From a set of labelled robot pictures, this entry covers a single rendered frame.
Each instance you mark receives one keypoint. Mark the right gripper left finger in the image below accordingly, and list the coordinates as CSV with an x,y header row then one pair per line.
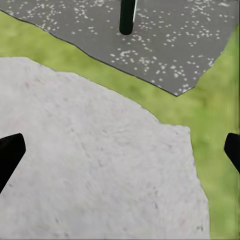
x,y
12,149

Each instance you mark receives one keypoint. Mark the insectifuge atomizer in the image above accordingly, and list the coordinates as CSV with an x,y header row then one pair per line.
x,y
127,14

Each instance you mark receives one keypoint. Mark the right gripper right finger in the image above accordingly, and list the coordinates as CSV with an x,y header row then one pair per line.
x,y
232,149

